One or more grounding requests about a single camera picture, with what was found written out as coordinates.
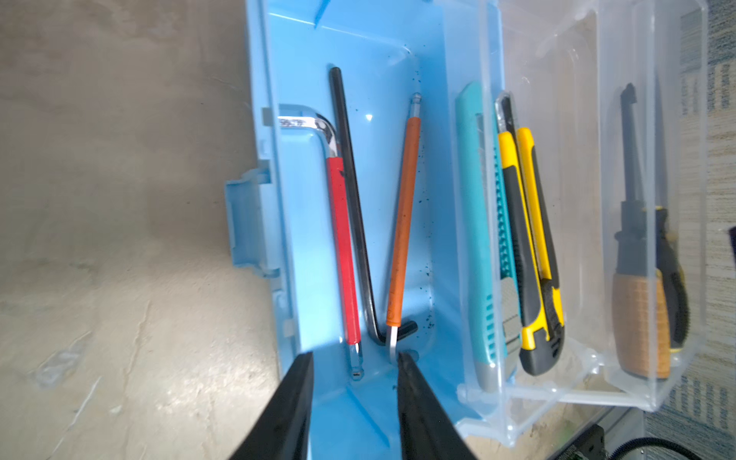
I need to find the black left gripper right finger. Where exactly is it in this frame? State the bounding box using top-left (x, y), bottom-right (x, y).
top-left (398, 353), bottom-right (475, 459)

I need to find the light blue plastic toolbox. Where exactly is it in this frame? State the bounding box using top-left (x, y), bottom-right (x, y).
top-left (225, 1), bottom-right (708, 459)

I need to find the black yellow utility knife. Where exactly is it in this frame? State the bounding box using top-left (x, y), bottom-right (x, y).
top-left (494, 91), bottom-right (565, 376)

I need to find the wooden handled screwdriver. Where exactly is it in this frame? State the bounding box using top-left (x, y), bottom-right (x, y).
top-left (613, 84), bottom-right (671, 381)

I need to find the black yellow phillips screwdriver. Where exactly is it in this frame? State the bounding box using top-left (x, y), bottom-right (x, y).
top-left (655, 77), bottom-right (690, 353)

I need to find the orange hex key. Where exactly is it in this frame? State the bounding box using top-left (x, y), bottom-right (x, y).
top-left (386, 93), bottom-right (422, 363)

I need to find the black hex key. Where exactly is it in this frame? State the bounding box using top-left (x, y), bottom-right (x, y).
top-left (329, 66), bottom-right (386, 346)

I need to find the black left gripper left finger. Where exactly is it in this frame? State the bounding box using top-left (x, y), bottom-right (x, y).
top-left (230, 352), bottom-right (314, 459)

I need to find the teal utility knife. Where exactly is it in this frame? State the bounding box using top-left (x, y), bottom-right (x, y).
top-left (455, 82), bottom-right (521, 393)

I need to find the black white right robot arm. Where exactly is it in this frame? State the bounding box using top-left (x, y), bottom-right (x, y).
top-left (549, 424), bottom-right (703, 460)

